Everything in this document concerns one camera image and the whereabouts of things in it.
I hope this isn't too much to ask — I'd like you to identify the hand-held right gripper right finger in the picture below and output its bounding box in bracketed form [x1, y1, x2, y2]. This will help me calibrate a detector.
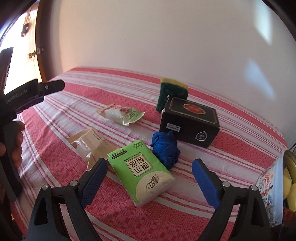
[191, 159, 273, 241]

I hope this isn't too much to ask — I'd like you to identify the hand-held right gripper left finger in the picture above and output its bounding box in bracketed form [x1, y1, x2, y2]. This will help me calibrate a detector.
[29, 158, 108, 241]

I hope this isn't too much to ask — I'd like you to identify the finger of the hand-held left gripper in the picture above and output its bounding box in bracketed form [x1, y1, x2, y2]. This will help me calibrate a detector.
[38, 79, 65, 95]

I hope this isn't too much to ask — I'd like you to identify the beige snack packet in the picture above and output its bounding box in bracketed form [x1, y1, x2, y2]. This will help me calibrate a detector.
[67, 127, 117, 171]

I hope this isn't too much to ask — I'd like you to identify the green tissue pack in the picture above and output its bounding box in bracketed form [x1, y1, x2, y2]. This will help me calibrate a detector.
[107, 140, 175, 208]

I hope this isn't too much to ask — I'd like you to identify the blue cloth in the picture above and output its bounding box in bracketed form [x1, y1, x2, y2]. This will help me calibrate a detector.
[150, 131, 181, 171]

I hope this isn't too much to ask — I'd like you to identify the black cardboard box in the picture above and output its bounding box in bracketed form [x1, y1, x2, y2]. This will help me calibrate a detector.
[159, 97, 220, 149]

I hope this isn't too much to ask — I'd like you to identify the round blue cookie tin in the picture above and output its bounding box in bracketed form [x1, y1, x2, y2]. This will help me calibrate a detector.
[254, 150, 296, 241]

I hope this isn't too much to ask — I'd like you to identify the white green snack packet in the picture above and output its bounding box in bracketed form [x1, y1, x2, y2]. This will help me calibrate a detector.
[96, 103, 146, 127]

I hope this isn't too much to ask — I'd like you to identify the desktop with red striped cloth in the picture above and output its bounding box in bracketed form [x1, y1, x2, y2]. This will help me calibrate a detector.
[11, 67, 289, 241]

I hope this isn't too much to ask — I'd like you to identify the person's left hand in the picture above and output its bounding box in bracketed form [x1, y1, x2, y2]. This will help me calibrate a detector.
[11, 121, 25, 169]

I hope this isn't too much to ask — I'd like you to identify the brass door knob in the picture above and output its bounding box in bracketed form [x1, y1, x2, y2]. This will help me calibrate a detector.
[28, 47, 45, 58]

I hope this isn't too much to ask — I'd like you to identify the wooden door with brass knob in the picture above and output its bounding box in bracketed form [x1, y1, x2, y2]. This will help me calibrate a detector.
[0, 5, 50, 93]

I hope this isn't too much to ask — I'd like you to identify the hanging door ornament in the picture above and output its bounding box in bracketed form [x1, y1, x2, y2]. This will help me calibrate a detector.
[21, 9, 33, 37]

